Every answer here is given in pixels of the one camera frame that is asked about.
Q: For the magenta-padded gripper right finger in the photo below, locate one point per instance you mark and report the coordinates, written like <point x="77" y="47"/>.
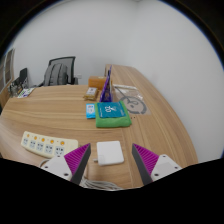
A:
<point x="163" y="165"/>

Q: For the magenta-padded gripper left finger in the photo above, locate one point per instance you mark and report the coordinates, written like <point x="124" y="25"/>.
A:
<point x="60" y="165"/>

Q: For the white charger block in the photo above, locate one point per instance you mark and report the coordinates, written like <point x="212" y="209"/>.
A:
<point x="110" y="152"/>

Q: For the cream power strip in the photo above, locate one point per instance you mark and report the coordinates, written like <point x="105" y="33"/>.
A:
<point x="46" y="145"/>

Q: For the small blue packet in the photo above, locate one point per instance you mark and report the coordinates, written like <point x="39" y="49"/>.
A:
<point x="90" y="111"/>

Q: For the green folded cloth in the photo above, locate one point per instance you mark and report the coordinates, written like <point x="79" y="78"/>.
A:
<point x="113" y="122"/>

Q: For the clear plastic bag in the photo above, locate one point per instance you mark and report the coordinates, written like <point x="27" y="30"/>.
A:
<point x="133" y="101"/>

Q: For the teal flat packet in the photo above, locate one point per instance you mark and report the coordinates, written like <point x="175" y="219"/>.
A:
<point x="111" y="110"/>

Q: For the small brown labelled packet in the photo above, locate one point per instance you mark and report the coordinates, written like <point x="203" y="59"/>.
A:
<point x="90" y="94"/>

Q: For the green and purple booklet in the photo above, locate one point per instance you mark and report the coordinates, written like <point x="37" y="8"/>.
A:
<point x="25" y="93"/>

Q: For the purple standing pouch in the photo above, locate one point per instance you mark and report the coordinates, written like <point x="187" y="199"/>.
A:
<point x="106" y="91"/>

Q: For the grey backpack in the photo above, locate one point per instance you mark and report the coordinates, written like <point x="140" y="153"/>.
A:
<point x="56" y="75"/>

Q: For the wooden shelf cabinet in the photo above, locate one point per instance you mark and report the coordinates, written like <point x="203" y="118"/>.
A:
<point x="6" y="80"/>

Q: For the black mesh office chair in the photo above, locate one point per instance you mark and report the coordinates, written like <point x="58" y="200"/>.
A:
<point x="70" y="63"/>

